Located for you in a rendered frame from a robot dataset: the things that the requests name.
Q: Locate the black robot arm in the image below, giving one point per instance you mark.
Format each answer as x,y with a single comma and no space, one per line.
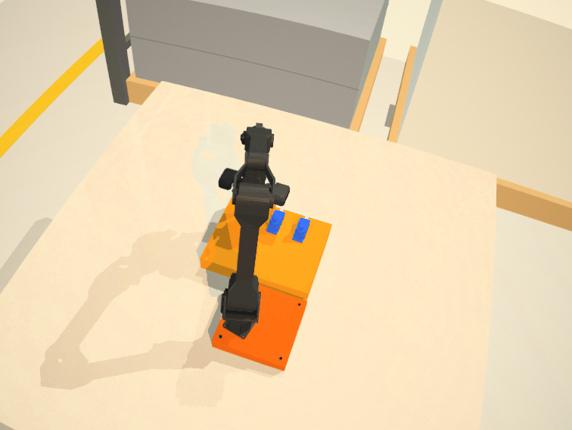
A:
240,302

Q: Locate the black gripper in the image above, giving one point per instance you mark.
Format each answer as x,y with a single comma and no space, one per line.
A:
281,190

